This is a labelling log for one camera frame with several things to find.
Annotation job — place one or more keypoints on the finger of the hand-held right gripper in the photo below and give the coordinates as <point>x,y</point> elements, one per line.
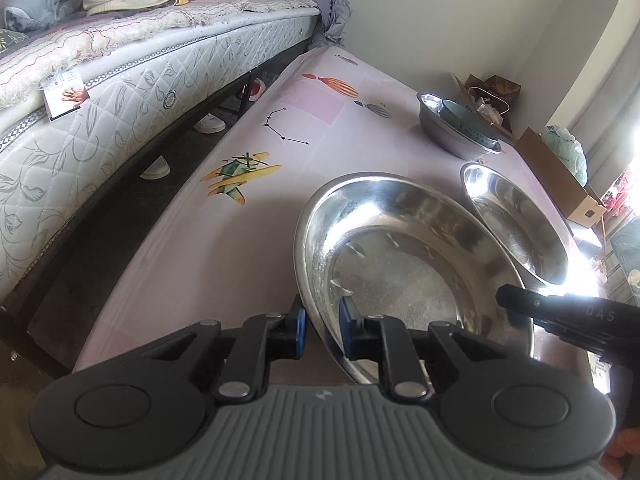
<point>545,329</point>

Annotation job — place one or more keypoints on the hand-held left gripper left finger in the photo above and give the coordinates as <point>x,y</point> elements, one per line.
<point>300,332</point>

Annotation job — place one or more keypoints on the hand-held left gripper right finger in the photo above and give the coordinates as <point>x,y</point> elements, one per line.
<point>345,330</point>

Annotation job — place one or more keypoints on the large steel basin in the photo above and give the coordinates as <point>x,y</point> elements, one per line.
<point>400,260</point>
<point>515,220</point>

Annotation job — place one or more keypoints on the blue ceramic bowl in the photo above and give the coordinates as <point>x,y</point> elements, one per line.
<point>465,125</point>

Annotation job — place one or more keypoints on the medium steel bowl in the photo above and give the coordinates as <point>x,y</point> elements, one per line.
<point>440,130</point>

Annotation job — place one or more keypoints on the hanging pink clothes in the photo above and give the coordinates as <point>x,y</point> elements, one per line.
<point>622,195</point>

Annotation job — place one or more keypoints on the cardboard box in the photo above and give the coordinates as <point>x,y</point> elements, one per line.
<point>560,185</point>

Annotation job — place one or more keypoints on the pale green plastic bag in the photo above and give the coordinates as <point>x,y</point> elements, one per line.
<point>567,152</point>

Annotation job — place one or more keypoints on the pale curtain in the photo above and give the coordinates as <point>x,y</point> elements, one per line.
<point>600,95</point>

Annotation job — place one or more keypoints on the white shoe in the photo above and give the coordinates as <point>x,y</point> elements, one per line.
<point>156,167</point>
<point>209,124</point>

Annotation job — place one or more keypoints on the beige paper bag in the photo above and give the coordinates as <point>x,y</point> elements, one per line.
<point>482,110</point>

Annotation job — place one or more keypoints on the dark patterned bag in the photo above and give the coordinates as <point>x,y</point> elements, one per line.
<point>497,90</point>

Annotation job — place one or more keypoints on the pink slipper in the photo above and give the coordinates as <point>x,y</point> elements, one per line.
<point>255,90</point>

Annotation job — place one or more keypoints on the white quilted mattress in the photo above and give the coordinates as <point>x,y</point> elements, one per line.
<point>125,110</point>

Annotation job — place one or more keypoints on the purple grey bedsheet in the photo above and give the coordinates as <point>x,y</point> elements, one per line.
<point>335,10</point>

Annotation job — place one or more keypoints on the mattress tag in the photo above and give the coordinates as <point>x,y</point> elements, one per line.
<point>65,95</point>

